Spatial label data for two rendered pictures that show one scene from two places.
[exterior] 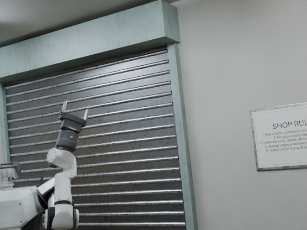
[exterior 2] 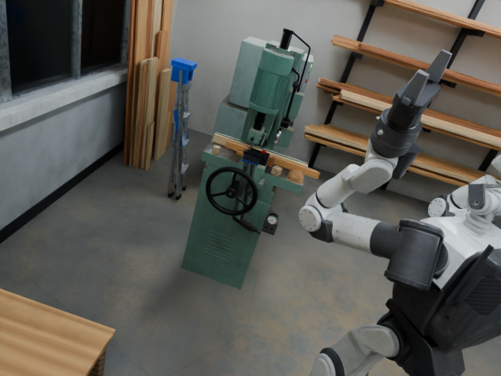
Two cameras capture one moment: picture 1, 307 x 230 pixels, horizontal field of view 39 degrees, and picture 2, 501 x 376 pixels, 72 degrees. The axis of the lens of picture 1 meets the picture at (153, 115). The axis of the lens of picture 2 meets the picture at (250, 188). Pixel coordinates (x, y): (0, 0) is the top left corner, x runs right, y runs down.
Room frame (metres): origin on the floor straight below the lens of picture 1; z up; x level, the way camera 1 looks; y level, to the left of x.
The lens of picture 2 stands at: (2.44, -0.23, 1.74)
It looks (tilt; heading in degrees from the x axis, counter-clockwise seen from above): 28 degrees down; 150
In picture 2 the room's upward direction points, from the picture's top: 17 degrees clockwise
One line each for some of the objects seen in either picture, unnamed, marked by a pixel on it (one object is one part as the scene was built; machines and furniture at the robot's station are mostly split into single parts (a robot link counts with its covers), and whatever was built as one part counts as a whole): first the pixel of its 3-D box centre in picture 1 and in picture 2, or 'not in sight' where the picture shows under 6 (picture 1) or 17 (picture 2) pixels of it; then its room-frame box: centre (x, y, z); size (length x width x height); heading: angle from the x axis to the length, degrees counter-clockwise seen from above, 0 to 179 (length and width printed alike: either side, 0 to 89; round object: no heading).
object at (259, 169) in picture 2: not in sight; (252, 167); (0.90, 0.62, 0.91); 0.15 x 0.14 x 0.09; 56
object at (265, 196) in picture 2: not in sight; (247, 168); (0.60, 0.75, 0.76); 0.57 x 0.45 x 0.09; 146
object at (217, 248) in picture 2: not in sight; (232, 216); (0.60, 0.75, 0.35); 0.58 x 0.45 x 0.71; 146
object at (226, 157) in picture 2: not in sight; (253, 168); (0.82, 0.67, 0.87); 0.61 x 0.30 x 0.06; 56
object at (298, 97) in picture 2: not in sight; (294, 104); (0.61, 0.93, 1.22); 0.09 x 0.08 x 0.15; 146
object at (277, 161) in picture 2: not in sight; (271, 159); (0.78, 0.80, 0.92); 0.59 x 0.02 x 0.04; 56
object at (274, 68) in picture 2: not in sight; (271, 82); (0.71, 0.68, 1.35); 0.18 x 0.18 x 0.31
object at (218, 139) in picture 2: not in sight; (259, 153); (0.72, 0.74, 0.92); 0.60 x 0.02 x 0.05; 56
